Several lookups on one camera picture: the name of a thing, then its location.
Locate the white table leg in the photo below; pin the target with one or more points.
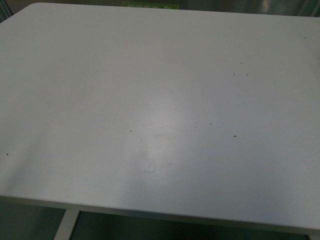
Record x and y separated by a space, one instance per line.
67 225

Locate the green floor sign sticker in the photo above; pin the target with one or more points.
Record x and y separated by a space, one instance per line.
150 5

